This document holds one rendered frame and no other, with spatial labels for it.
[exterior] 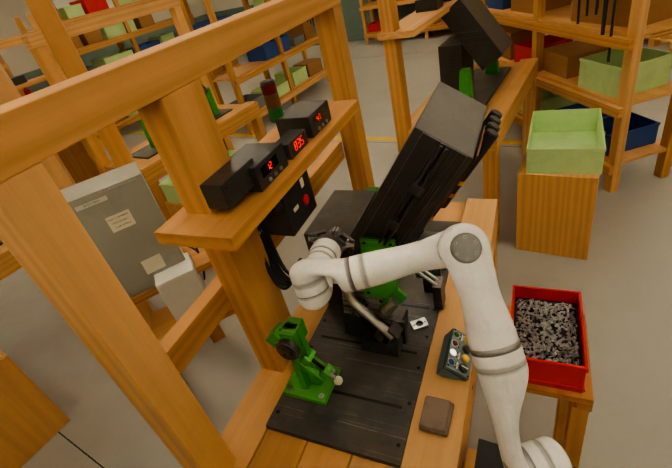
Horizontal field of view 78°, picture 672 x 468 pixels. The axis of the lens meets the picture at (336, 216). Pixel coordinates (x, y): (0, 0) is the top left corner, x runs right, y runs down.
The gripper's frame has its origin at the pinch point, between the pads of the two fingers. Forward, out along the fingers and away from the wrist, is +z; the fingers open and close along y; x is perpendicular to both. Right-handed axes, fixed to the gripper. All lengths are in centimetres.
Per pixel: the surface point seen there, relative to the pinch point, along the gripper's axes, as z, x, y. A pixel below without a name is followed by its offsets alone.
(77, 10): 564, -99, 533
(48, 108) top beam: -43, -32, 45
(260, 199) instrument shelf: -6.3, -8.6, 19.7
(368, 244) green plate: 14.7, 8.3, -8.8
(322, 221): 32.6, 9.4, 9.4
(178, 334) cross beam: -19, 28, 37
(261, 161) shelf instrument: -1.2, -17.6, 21.5
